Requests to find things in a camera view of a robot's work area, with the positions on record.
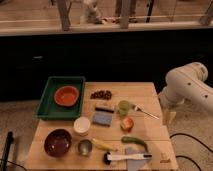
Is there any red yellow apple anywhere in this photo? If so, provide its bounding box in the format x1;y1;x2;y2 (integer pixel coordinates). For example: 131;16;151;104
120;117;134;132

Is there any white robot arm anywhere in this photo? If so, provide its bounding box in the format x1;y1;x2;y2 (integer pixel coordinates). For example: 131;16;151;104
158;62;213;125

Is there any green plastic cup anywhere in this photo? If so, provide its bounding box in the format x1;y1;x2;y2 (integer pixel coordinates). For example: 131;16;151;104
118;100;130;116

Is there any white paper cup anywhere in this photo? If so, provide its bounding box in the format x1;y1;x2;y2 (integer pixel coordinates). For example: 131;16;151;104
73;117;91;136

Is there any small metal cup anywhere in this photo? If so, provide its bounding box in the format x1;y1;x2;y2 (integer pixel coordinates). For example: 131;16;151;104
78;139;93;156

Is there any silver fork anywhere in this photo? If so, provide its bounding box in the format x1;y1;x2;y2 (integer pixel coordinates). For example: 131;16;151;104
132;104;160;119

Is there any green chili pepper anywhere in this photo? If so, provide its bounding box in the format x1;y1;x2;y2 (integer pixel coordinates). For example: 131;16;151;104
121;136;148;152

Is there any grey cloth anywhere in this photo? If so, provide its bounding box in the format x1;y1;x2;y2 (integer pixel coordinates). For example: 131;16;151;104
125;147;152;171

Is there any black white eraser block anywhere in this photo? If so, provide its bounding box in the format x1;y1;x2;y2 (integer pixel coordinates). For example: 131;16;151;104
95;104;114;113

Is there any blue sponge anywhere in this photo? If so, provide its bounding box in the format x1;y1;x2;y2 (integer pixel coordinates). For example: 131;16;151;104
92;112;112;126

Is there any yellow banana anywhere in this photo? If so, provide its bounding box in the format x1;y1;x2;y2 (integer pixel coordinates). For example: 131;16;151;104
92;138;117;152

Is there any bunch of dark grapes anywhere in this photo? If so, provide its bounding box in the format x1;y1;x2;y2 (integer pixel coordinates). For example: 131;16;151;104
90;90;112;100

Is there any orange bowl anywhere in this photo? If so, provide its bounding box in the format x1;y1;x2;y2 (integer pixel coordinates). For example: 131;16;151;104
54;86;79;107

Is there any dark maroon bowl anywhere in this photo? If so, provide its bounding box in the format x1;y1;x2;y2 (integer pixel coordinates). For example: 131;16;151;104
44;129;72;158

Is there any green plastic tray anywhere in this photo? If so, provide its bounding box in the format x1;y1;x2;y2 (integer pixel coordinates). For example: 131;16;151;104
36;76;85;121

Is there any black stand pole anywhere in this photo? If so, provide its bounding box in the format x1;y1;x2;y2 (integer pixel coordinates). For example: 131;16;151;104
0;131;14;171

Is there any black cable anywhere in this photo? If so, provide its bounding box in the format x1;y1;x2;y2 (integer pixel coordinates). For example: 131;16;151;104
169;132;213;171

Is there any white handled brush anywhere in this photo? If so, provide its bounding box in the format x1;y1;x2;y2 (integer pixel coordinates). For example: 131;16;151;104
103;152;152;165

